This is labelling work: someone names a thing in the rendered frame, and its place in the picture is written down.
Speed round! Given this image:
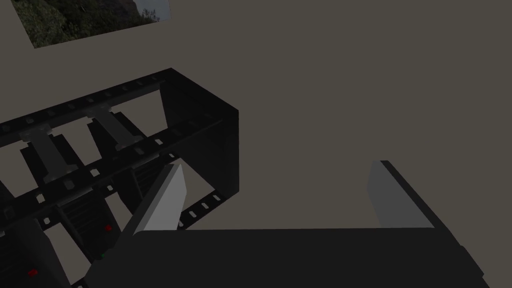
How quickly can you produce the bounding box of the landscape picture on wall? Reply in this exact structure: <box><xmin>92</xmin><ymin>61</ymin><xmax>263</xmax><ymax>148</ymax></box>
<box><xmin>11</xmin><ymin>0</ymin><xmax>172</xmax><ymax>50</ymax></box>

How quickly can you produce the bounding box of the black open equipment rack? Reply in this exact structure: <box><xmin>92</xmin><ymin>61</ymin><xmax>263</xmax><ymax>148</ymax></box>
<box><xmin>0</xmin><ymin>67</ymin><xmax>240</xmax><ymax>288</ymax></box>

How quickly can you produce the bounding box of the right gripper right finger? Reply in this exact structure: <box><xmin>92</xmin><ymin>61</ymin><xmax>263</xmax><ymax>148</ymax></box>
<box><xmin>367</xmin><ymin>159</ymin><xmax>449</xmax><ymax>231</ymax></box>

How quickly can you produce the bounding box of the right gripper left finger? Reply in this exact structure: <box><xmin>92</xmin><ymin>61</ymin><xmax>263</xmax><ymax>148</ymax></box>
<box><xmin>122</xmin><ymin>163</ymin><xmax>188</xmax><ymax>237</ymax></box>

